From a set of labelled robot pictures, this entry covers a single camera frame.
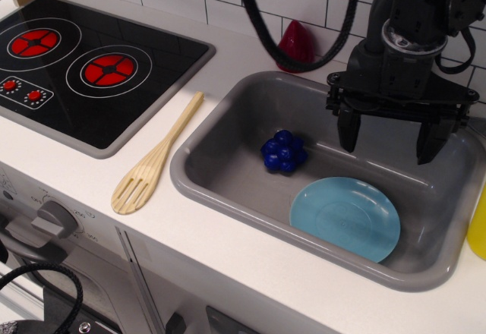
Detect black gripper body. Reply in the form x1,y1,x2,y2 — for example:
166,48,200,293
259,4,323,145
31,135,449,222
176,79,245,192
326,47,479,126

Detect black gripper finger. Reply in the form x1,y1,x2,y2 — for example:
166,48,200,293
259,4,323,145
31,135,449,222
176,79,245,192
337,109,361,152
416,121,452,165

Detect blue toy blueberries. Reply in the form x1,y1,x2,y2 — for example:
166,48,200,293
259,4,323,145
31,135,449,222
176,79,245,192
260,129,308,173

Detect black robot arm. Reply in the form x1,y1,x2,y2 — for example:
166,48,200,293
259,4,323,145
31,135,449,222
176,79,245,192
327,0,485,164

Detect grey plastic sink basin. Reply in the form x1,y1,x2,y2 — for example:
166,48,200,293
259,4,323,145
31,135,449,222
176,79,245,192
170,72,485,291

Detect light blue plate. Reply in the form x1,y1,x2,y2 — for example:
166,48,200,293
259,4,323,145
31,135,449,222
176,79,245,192
289,177,401,263

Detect dark grey faucet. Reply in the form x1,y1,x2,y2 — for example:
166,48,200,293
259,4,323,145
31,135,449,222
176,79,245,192
346,0,393,72

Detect red conical toy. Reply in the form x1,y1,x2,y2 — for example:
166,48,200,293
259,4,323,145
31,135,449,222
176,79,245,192
278,20,314,63

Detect yellow bottle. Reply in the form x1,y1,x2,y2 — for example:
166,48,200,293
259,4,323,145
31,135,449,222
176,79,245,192
466,188,486,260

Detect wooden slotted spatula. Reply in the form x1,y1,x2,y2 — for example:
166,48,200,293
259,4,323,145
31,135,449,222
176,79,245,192
111,91,204,215

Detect black toy stove top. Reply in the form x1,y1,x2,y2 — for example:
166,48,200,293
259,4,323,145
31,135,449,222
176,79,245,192
1,0,216,159

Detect grey oven knob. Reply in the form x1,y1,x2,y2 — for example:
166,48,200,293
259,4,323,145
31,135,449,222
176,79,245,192
31,200,78,238

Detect black braided cable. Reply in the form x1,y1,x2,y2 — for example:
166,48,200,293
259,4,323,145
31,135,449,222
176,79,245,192
233,0,365,73

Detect black cable lower left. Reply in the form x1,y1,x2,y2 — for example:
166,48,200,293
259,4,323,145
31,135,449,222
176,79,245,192
0,264,84,334

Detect grey oven door handle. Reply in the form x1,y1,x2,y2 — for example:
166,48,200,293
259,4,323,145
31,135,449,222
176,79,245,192
1,213,78,263

